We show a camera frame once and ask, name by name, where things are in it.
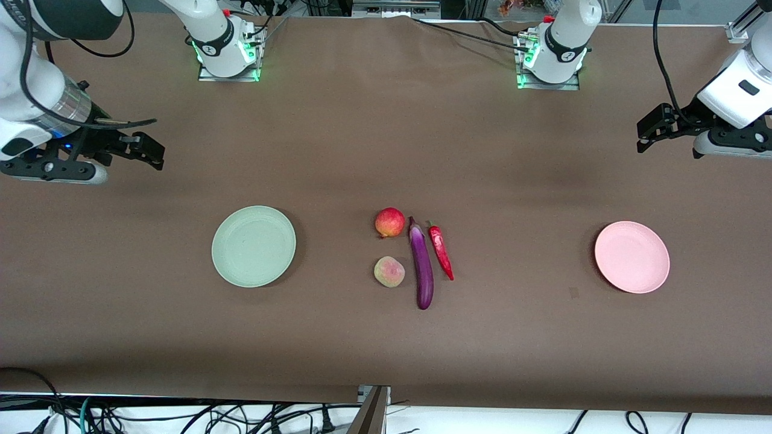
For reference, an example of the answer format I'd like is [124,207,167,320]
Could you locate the grey metal rack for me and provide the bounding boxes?
[352,0,441,19]

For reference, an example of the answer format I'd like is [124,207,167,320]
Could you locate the thin black cable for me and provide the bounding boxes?
[412,17,531,49]

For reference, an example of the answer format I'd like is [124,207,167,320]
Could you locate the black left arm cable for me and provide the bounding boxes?
[653,0,689,121]

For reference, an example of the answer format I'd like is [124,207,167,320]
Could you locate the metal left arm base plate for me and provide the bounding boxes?
[516,71,581,91]

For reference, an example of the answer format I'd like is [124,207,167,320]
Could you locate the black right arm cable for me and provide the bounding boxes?
[20,0,159,130]

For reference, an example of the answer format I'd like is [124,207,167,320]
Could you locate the yellow pink peach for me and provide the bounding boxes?
[373,256,406,288]

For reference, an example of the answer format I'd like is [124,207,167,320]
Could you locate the red chili pepper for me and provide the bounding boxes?
[427,221,455,281]

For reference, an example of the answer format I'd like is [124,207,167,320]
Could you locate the pink round plate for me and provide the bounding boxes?
[594,221,671,295]

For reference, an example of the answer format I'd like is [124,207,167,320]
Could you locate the long purple eggplant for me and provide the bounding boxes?
[408,216,435,310]

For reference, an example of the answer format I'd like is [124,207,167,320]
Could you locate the red apple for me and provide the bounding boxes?
[375,207,406,239]

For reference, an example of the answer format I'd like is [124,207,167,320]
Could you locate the black cable loop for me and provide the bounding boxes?
[0,368,62,434]

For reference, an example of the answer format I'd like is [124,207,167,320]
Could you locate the aluminium profile post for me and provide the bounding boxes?
[349,386,393,434]

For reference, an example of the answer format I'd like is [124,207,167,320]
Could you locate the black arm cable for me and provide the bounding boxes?
[653,0,689,121]
[20,0,159,130]

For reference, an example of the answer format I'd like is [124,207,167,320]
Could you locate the brown table cover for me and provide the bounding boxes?
[0,11,772,417]

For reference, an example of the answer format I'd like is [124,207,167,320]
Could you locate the light green round plate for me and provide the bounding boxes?
[211,206,297,288]

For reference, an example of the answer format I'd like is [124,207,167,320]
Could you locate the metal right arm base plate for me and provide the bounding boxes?
[198,60,261,82]

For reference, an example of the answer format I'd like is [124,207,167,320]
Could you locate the aluminium frame profile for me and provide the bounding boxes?
[727,0,772,44]

